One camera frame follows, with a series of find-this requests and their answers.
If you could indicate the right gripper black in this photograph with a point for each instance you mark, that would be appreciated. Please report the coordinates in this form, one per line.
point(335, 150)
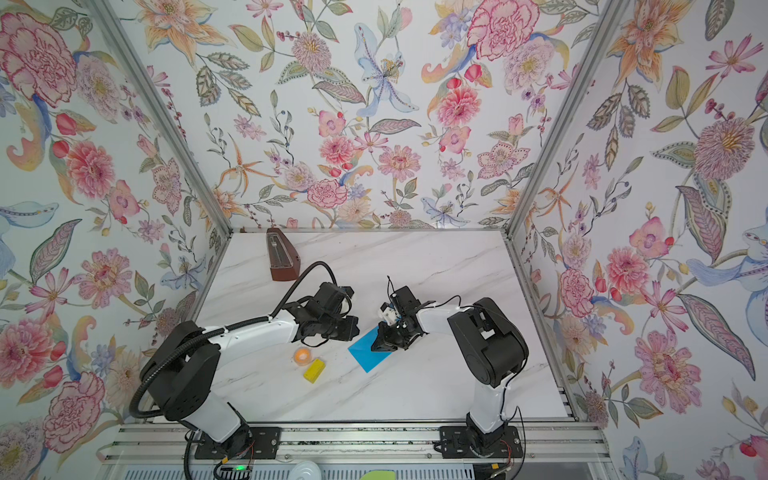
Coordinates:
point(384, 338)

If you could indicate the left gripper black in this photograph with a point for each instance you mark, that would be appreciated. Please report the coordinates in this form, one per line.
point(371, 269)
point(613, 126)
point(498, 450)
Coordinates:
point(351, 322)

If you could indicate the blue square paper sheet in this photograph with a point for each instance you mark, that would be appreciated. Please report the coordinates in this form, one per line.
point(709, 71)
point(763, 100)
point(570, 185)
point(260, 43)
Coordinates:
point(363, 354)

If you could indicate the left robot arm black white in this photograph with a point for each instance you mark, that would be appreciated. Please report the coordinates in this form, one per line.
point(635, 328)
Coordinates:
point(176, 383)

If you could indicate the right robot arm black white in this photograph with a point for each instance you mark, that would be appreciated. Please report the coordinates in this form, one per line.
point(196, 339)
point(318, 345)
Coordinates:
point(493, 348)

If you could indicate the orange tape roll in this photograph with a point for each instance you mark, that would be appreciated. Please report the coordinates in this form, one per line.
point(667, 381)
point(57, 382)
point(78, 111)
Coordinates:
point(302, 356)

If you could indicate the yellow block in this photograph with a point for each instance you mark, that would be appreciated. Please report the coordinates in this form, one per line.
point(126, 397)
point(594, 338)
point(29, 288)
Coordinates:
point(314, 370)

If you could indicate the brown wooden metronome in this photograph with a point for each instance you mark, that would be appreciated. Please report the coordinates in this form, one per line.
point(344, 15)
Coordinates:
point(285, 263)

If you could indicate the green object at edge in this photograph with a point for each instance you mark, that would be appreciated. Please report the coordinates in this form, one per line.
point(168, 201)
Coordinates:
point(379, 475)

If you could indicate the white round object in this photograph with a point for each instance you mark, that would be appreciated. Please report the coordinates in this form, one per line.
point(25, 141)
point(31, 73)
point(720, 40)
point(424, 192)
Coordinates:
point(305, 470)

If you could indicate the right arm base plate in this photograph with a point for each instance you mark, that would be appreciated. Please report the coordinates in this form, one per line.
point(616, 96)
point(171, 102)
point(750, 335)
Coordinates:
point(464, 442)

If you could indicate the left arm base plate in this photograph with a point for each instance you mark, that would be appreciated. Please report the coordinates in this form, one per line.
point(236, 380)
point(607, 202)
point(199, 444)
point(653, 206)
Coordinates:
point(258, 443)

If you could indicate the aluminium front rail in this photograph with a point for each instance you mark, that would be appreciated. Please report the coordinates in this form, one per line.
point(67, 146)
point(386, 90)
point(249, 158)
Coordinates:
point(526, 442)

